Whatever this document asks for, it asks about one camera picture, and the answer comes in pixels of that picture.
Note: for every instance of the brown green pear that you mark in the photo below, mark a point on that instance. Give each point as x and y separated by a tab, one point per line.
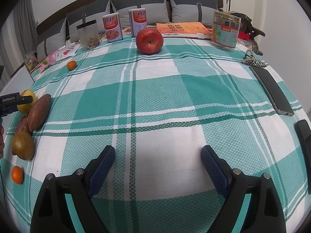
23	145

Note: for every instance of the orange book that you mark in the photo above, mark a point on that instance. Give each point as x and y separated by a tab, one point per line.
185	30

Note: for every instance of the person's hand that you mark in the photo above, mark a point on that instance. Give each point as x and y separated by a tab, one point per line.
1	141

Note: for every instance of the orange tangerine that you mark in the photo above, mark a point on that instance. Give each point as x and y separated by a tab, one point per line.
17	175

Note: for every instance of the orange label can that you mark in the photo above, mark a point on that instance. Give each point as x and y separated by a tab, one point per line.
138	20
112	27

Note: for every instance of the small tangerine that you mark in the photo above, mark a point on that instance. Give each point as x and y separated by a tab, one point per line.
71	65

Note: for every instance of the black smartphone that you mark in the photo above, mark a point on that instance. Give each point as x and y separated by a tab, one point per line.
276	96

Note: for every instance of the white cardboard box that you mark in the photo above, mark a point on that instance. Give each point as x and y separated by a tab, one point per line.
21	81

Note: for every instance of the clear box with colourful label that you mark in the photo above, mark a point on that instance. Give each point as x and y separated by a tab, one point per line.
225	30

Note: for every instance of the left orange label can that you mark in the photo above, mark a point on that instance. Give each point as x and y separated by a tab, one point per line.
112	27

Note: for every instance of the pink snack packet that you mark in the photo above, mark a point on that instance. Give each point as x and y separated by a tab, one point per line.
58	56

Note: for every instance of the black bag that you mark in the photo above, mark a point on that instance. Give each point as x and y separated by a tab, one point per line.
248	33

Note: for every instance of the right orange label can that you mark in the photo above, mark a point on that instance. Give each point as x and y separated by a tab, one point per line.
138	20

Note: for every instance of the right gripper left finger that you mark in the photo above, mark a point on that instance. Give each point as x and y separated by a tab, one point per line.
51	213

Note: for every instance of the far left grey cushion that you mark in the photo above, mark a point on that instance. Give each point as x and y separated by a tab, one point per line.
51	40

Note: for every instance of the purple sweet potato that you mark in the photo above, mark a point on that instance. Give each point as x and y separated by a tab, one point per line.
23	126
39	112

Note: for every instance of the red apple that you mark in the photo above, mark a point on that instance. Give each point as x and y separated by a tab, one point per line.
149	41

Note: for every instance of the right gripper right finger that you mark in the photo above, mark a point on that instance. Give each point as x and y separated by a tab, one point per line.
264	214

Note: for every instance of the yellow pear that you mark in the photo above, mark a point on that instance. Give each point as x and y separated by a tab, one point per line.
30	99

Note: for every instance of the teal plaid tablecloth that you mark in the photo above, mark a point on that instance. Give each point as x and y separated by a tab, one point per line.
158	112

